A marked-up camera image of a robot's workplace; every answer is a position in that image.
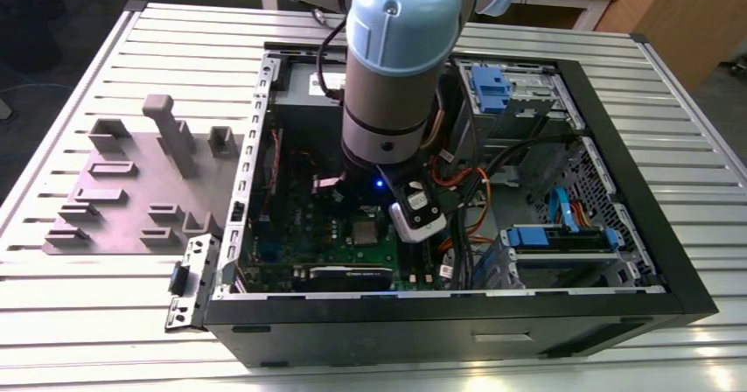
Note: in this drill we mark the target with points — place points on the black PC case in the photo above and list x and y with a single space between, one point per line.
408 335

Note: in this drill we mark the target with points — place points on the black graphics card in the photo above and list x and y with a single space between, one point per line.
350 278

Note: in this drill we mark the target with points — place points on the hard disk in blue carrier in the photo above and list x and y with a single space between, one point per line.
536 238

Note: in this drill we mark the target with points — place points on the grey parts rack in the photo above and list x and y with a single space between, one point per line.
146 191

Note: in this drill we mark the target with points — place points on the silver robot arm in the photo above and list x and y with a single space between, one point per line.
391 103

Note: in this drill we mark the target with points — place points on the silver hinged slot bracket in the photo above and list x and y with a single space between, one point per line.
199 252

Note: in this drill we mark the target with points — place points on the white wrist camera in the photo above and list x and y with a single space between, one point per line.
416 230

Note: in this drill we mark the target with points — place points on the CPU socket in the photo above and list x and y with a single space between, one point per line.
360 244

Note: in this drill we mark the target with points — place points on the silver drive cage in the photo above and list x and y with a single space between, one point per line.
496 125

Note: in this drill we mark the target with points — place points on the grey power supply unit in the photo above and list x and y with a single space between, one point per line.
303 125

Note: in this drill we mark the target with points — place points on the wooden cabinet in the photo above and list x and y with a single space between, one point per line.
689 16

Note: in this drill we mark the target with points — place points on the silver camera bracket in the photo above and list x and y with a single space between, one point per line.
327 182

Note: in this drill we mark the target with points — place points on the black RAM stick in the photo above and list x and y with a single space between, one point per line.
408 265

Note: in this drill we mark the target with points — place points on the green motherboard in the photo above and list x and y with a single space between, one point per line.
303 234

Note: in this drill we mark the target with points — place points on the blue drive bay latch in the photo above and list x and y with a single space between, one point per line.
490 88

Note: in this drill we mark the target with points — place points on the office chair base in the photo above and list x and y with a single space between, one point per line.
737 64

